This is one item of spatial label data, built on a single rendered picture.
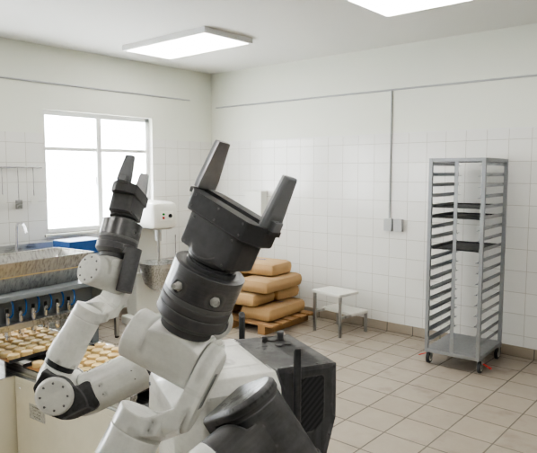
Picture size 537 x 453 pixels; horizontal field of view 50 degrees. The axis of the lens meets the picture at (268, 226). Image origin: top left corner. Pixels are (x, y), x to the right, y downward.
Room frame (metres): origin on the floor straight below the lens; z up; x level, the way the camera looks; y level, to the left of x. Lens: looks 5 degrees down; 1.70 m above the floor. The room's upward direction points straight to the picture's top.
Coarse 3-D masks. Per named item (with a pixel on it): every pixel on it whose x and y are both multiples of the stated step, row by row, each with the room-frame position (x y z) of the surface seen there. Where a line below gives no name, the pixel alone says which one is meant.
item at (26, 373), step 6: (24, 360) 2.41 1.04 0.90; (6, 366) 2.46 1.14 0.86; (12, 366) 2.43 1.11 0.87; (18, 366) 2.40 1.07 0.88; (12, 372) 2.43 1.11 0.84; (18, 372) 2.41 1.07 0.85; (24, 372) 2.38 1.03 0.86; (30, 372) 2.36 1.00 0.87; (30, 378) 2.36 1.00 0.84; (36, 378) 2.33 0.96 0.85; (132, 396) 2.00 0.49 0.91; (114, 408) 2.05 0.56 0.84
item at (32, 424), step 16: (16, 384) 2.40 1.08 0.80; (32, 384) 2.33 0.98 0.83; (16, 400) 2.40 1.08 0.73; (32, 400) 2.33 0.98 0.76; (144, 400) 2.13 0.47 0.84; (32, 416) 2.33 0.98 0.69; (48, 416) 2.27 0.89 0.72; (96, 416) 2.09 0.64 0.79; (112, 416) 2.04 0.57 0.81; (32, 432) 2.34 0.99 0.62; (48, 432) 2.27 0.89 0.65; (64, 432) 2.21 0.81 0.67; (80, 432) 2.15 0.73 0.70; (96, 432) 2.09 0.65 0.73; (32, 448) 2.34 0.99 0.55; (48, 448) 2.27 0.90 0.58; (64, 448) 2.21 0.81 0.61; (80, 448) 2.15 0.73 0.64; (96, 448) 2.10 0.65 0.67
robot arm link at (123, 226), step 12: (120, 192) 1.26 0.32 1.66; (132, 192) 1.25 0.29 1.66; (120, 204) 1.25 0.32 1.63; (132, 204) 1.25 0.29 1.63; (144, 204) 1.32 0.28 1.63; (120, 216) 1.26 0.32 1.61; (132, 216) 1.26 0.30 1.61; (108, 228) 1.23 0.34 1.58; (120, 228) 1.23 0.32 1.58; (132, 228) 1.24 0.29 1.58; (132, 240) 1.24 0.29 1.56
